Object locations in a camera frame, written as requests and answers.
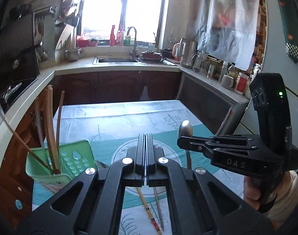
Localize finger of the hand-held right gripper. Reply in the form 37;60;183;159
177;136;259;159
213;134;256;142

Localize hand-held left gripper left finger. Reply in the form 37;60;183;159
17;133;146;235

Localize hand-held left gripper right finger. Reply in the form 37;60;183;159
146;133;274;235

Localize metal spoon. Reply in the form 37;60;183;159
178;120;194;170

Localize green plastic utensil holder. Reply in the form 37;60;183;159
25;139;98;193

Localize plain brown wooden chopstick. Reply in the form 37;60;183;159
55;90;65;157

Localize light wooden chopstick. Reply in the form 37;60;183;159
0;109;53;173

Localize person's right hand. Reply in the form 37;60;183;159
244;176;262;211

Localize printed teal tablecloth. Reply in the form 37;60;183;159
32;99;245;235

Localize red label jar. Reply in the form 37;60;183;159
235;72;249;95

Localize grey kitchen appliance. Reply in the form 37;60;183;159
177;69;251;141

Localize white mug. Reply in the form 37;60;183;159
221;75;235;90

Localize metal chopstick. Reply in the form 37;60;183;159
153;187;164;229

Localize oil bottle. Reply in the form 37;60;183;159
226;62;237;79

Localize white bottle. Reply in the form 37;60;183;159
218;61;228;82

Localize glass pitcher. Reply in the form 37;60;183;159
191;51;209;76

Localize green checkered cloth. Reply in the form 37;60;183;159
275;0;298;64

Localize steel sink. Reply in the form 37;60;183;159
93;56;140;64

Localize red pot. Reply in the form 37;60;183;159
139;50;163;63

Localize steel faucet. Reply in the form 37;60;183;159
126;26;138;59

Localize clear plastic sheet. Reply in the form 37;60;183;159
191;0;261;70

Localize pink bottle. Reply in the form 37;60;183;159
116;26;125;46

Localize steel bowl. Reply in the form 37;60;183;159
64;48;82;62

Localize red bowl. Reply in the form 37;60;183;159
77;35;89;47

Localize hanging ladles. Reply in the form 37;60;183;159
34;22;49;63

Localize gas stove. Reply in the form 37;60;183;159
0;77;39;108

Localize kitchen window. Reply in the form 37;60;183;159
80;0;168;47

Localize black frying pan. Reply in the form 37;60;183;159
0;41;44;89

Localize black stove panel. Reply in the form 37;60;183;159
0;12;40;81

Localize black pan on rack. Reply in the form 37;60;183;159
8;0;43;21

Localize steel kettle with pink handle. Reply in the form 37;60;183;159
173;38;198;69

